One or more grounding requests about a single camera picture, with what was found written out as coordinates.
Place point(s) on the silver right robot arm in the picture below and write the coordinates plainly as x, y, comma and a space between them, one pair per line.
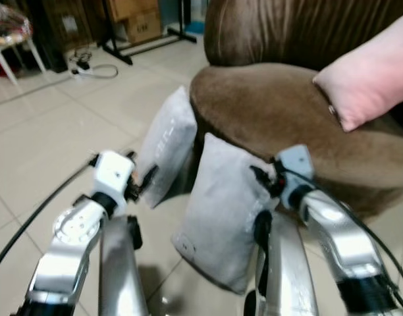
340, 237

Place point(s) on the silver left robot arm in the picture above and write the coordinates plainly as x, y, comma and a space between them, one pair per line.
66, 243

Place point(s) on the small grey printed pillow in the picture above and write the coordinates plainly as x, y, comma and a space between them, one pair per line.
168, 141

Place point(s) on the large grey pillow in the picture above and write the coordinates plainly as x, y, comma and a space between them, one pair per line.
221, 210

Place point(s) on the brown velvet sofa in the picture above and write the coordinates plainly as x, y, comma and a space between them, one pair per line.
280, 105

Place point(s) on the pink pillow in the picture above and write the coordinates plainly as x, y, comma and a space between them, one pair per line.
369, 85

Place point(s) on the silver left robot leg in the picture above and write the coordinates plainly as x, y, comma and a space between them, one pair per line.
119, 276

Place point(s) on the silver robot leg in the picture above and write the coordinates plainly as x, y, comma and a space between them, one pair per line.
119, 276
287, 276

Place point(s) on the silver right robot leg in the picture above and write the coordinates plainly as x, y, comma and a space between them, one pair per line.
287, 276

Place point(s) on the white power strip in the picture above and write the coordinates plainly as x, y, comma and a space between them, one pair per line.
81, 71

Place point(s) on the black metal stand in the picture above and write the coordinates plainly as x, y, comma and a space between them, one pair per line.
116, 49

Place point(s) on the brown cardboard box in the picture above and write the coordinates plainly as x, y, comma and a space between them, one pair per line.
139, 23

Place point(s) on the dark wooden cabinet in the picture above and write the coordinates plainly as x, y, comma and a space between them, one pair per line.
63, 29

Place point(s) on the white small table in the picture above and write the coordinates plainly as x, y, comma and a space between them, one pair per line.
10, 43

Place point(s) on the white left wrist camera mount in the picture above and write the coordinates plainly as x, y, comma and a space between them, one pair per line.
112, 172

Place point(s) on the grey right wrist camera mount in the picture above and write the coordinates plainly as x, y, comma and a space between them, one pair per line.
295, 168

